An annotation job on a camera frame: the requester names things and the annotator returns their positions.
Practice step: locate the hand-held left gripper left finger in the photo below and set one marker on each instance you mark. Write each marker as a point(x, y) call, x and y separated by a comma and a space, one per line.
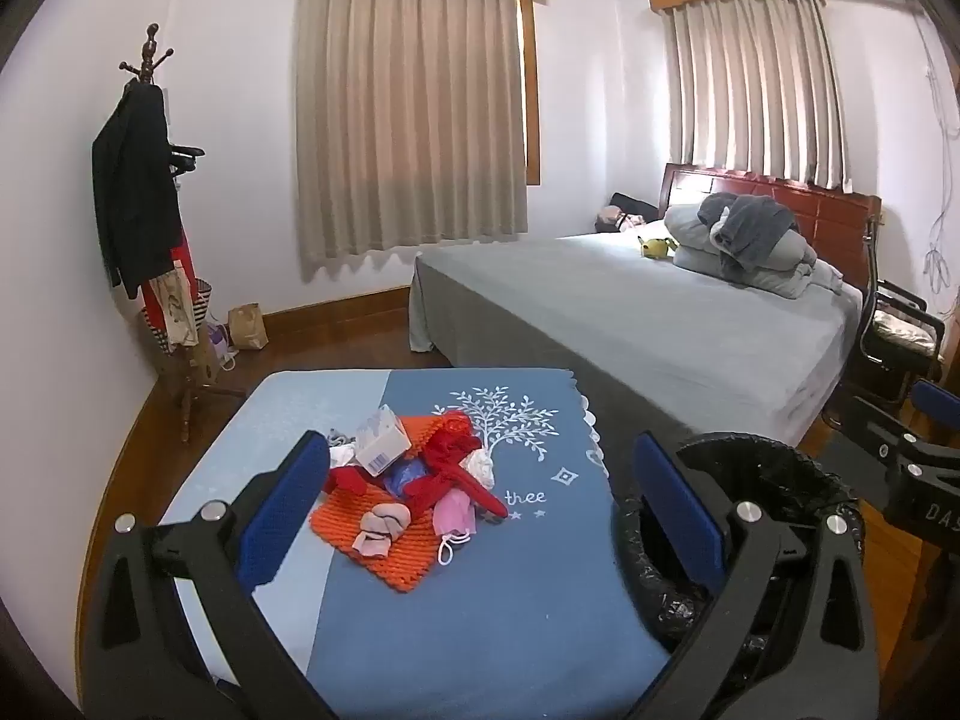
point(289, 510)

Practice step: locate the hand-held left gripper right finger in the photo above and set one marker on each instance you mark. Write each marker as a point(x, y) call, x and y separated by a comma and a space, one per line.
point(679, 521)

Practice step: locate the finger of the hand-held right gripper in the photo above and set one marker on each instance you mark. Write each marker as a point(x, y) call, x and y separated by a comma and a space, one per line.
point(874, 427)
point(937, 396)

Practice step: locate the white cloth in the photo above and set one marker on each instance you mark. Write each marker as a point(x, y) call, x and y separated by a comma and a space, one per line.
point(343, 456)

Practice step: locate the black lined trash bin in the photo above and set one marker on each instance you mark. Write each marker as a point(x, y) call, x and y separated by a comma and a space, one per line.
point(787, 465)

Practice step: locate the beige sock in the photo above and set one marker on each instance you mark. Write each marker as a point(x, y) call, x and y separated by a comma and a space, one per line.
point(382, 521)

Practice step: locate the white cardboard box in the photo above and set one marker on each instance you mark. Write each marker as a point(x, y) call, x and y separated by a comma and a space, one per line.
point(379, 442)

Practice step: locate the orange knitted mat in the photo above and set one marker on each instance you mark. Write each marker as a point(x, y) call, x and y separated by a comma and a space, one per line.
point(397, 555)

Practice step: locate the blue plastic bag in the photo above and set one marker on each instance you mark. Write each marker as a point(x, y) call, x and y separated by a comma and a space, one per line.
point(405, 476)

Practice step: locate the pink face mask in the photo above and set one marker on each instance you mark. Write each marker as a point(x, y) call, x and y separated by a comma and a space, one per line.
point(454, 514)

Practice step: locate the red knit glove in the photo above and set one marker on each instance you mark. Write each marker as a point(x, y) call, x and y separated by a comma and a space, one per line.
point(480, 499)

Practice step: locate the small white sock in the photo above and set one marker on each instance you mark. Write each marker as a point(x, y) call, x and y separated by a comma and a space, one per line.
point(480, 469)

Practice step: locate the black office chair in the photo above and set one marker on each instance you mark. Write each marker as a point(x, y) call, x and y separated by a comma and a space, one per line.
point(896, 330)

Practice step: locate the purple and white bag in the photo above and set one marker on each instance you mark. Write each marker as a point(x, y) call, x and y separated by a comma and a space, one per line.
point(219, 341)

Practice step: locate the brown paper bag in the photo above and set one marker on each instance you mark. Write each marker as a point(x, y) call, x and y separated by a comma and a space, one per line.
point(247, 326)

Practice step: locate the red wooden headboard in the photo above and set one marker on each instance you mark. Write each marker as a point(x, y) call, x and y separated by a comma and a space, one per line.
point(832, 225)

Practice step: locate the bed with grey sheet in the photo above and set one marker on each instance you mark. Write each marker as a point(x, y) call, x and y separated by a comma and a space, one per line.
point(637, 315)

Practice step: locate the blue tree print tablecloth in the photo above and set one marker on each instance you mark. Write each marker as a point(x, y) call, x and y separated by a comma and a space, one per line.
point(487, 615)

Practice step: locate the striped bag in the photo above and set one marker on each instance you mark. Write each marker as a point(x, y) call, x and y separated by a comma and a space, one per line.
point(204, 307)

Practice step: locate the dark grey blanket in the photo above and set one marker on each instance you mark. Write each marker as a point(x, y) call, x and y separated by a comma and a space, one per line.
point(754, 229)

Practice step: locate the canvas tote bag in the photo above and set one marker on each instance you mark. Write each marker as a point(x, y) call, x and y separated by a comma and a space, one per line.
point(174, 307)

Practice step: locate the light grey folded duvet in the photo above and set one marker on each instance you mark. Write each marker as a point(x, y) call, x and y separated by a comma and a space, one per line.
point(690, 236)

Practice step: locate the yellow plush toy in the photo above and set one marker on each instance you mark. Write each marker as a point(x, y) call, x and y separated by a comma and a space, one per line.
point(656, 246)

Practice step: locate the pink plush toy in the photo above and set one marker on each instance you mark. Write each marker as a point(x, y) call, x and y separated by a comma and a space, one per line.
point(611, 221)

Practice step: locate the black bag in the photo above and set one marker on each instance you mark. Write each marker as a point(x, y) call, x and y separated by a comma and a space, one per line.
point(634, 204)

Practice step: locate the beige pleated curtain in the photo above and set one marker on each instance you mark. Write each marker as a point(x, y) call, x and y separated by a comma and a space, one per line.
point(405, 127)
point(757, 90)

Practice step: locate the black coat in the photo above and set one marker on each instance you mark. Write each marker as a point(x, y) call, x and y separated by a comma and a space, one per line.
point(135, 187)

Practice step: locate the black clothes hangers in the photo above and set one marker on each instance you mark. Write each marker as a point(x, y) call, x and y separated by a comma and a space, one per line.
point(186, 154)

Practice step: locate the wooden coat rack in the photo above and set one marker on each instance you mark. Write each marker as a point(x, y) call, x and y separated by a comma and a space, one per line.
point(154, 45)

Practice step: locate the wooden window frame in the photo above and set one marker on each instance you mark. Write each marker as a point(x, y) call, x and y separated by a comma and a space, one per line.
point(531, 90)

